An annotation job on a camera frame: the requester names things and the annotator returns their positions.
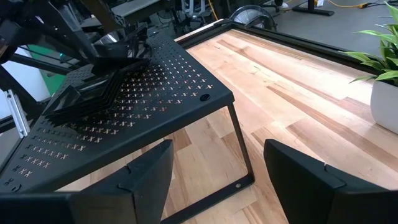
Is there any silver aluminium extrusion bar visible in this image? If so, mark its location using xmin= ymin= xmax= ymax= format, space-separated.
xmin=4 ymin=89 xmax=31 ymax=139

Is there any large black wavy square plate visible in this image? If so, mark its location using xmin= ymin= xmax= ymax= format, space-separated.
xmin=93 ymin=30 xmax=153 ymax=68
xmin=90 ymin=54 xmax=153 ymax=77

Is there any black floor stand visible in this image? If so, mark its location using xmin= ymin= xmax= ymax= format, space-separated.
xmin=292 ymin=0 xmax=336 ymax=17

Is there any green plant in white pot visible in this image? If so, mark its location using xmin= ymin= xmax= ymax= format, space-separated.
xmin=340 ymin=1 xmax=398 ymax=135

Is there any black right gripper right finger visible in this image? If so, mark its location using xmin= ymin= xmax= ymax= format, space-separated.
xmin=264 ymin=139 xmax=398 ymax=224

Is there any yellow extension cord plug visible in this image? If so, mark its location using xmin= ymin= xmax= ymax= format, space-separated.
xmin=328 ymin=0 xmax=374 ymax=9

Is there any black perforated metal riser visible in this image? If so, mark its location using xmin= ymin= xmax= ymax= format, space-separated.
xmin=0 ymin=32 xmax=256 ymax=224

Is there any black metal floor fan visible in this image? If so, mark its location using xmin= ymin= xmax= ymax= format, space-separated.
xmin=229 ymin=4 xmax=278 ymax=32

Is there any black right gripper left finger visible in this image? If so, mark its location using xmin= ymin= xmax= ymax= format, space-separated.
xmin=0 ymin=139 xmax=174 ymax=224

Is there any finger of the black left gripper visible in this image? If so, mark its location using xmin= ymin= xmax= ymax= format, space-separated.
xmin=124 ymin=22 xmax=149 ymax=62

